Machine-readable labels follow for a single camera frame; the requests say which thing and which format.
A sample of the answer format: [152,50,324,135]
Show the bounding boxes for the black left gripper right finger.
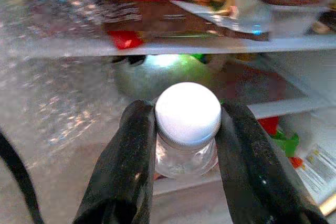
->
[215,102,330,224]

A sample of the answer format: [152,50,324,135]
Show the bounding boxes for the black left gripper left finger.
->
[72,99,158,224]

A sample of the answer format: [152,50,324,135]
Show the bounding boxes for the clear water bottle white cap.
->
[153,81,223,182]

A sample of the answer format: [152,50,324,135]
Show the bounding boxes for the white fridge shelf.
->
[0,36,336,57]
[246,97,336,120]

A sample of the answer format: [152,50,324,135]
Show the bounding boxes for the open fridge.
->
[0,0,336,224]

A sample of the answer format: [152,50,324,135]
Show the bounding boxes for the red green food packet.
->
[257,116,300,156]

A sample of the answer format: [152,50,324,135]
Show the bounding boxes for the white printed food packet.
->
[288,142,336,209]

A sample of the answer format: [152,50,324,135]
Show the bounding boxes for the dark red food pack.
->
[217,61,287,99]

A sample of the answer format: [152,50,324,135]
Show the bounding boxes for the brown food box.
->
[103,0,271,42]

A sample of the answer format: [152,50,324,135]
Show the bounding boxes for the white plastic food tray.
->
[170,0,274,35]

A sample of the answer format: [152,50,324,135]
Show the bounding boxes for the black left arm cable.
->
[0,126,44,224]

